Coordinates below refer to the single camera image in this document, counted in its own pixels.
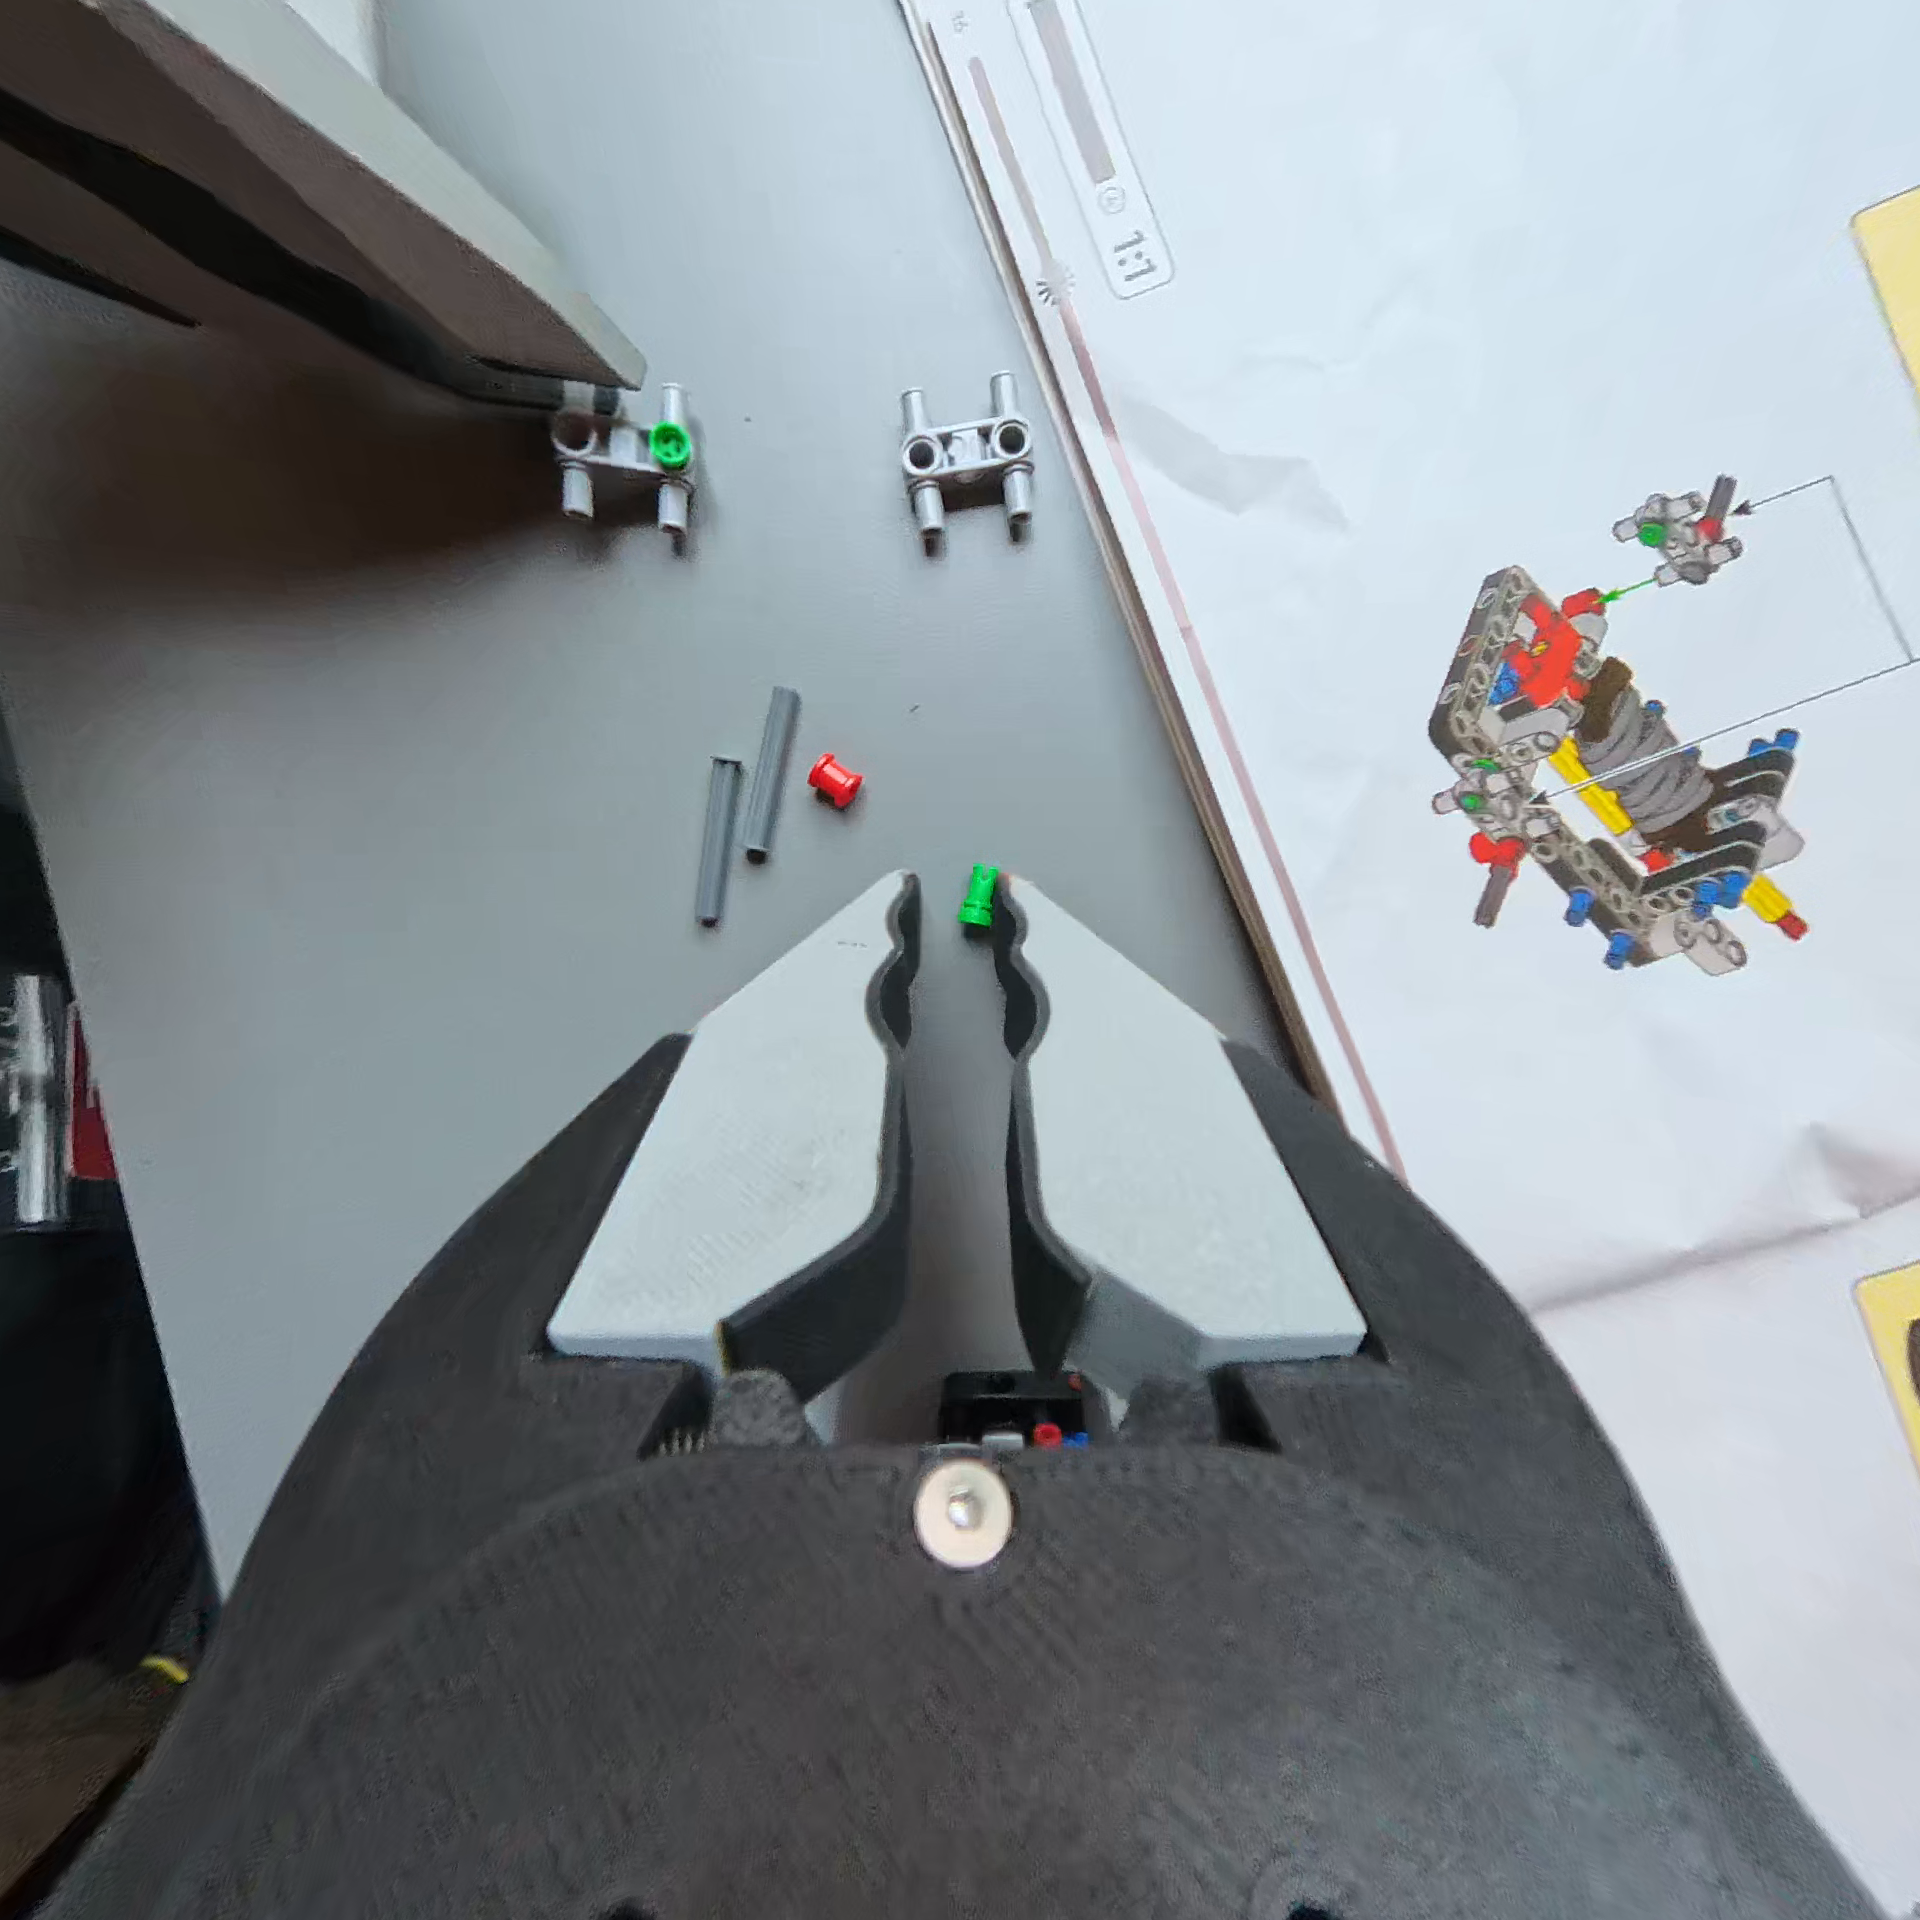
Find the grey lego connector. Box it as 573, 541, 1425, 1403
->
898, 374, 1040, 554
549, 383, 698, 554

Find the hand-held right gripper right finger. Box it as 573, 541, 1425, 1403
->
993, 873, 1370, 1424

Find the grey lego axle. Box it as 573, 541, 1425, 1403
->
691, 754, 745, 929
743, 686, 801, 866

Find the black lego chassis assembly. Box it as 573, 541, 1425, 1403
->
937, 1368, 1091, 1455

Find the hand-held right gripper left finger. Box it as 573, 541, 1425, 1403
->
546, 872, 923, 1408

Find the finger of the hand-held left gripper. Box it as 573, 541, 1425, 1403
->
0, 0, 649, 397
0, 103, 585, 415

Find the lego instruction booklet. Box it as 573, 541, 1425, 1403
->
901, 0, 1920, 1894

